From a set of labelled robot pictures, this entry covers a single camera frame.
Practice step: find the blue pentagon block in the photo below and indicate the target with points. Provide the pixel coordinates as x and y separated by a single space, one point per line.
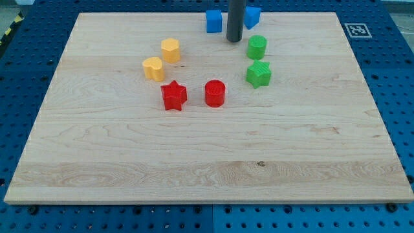
252 16

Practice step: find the red star block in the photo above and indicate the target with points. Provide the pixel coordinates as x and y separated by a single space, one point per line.
174 95

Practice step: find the light wooden board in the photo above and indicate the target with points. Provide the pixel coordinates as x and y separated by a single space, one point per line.
103 136

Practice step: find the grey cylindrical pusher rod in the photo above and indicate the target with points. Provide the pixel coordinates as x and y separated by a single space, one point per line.
235 21

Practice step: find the red cylinder block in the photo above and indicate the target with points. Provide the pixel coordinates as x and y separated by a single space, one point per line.
214 93

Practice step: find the yellow heart block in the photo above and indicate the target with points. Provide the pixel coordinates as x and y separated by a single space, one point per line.
153 69

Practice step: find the green cylinder block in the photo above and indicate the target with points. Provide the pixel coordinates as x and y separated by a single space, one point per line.
256 47

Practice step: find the white fiducial marker tag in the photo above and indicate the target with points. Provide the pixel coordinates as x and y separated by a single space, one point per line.
358 30

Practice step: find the yellow hexagon block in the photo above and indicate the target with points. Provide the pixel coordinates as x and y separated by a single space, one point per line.
170 50

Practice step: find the green star block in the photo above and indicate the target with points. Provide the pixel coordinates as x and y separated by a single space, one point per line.
259 74

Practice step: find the blue cube block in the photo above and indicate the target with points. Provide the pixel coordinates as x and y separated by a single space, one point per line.
214 21

